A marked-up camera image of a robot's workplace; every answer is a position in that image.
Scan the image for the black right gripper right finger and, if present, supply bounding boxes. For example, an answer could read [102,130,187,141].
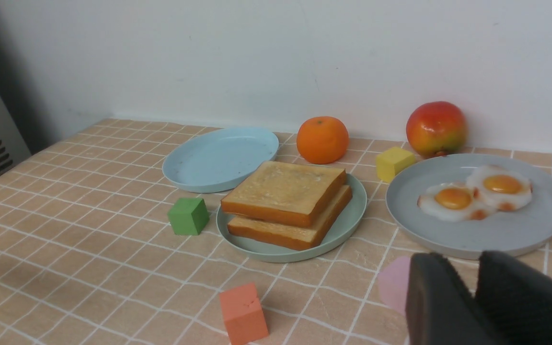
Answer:
[475,251,552,345]

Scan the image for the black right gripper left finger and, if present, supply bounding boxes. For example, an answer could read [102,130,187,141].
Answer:
[405,253,506,345]

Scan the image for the toast slice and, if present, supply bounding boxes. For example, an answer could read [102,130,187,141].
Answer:
[227,185,353,251]
[220,161,351,228]

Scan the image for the pink cube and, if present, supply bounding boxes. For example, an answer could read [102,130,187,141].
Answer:
[377,257,411,316]

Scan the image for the grey plate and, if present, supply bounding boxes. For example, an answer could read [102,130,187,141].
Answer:
[385,153,552,260]

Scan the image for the fried egg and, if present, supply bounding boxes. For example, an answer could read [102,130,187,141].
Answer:
[466,165,533,211]
[417,182,497,222]

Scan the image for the fried egg rear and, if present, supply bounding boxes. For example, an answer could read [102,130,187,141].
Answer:
[466,165,533,211]

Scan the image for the teal green plate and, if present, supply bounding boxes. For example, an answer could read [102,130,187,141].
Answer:
[215,174,368,264]

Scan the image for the yellow cube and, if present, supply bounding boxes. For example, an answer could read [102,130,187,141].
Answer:
[375,147,417,183]

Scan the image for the red yellow apple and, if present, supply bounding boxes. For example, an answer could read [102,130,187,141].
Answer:
[405,101,469,159]

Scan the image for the orange red cube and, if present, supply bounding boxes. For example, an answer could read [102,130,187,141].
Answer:
[219,282,269,345]

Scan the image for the orange fruit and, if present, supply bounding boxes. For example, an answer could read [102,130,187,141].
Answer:
[296,116,350,164]

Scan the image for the light blue plate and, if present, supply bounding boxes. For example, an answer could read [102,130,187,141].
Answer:
[162,126,280,194]

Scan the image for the green cube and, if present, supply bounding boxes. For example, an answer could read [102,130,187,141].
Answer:
[167,198,210,236]

